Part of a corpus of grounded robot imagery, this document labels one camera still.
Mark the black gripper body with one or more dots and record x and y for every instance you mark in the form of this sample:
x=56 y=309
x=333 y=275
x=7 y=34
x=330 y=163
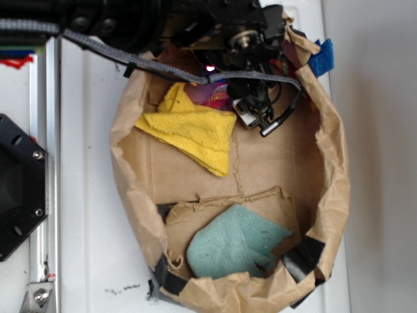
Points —
x=232 y=36

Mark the yellow microfiber cloth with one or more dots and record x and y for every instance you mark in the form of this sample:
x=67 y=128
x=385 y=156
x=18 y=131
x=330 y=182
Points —
x=200 y=132

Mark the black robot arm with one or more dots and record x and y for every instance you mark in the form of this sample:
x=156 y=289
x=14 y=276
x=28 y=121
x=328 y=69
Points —
x=119 y=30

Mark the white plastic tray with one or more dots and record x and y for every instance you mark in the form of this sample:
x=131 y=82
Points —
x=102 y=268

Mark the metal corner bracket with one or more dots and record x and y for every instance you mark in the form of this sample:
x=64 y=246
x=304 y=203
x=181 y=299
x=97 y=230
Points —
x=37 y=297

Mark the brown paper bag bin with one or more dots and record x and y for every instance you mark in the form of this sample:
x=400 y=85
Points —
x=297 y=177

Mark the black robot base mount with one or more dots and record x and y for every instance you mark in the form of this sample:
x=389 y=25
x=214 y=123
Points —
x=23 y=186

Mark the aluminium extrusion rail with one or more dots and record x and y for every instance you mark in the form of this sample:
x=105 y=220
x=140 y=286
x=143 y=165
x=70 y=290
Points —
x=45 y=127

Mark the blue tape piece right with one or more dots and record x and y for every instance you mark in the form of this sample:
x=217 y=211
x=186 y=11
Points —
x=322 y=62

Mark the teal microfiber cloth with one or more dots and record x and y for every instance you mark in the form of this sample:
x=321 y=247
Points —
x=236 y=241

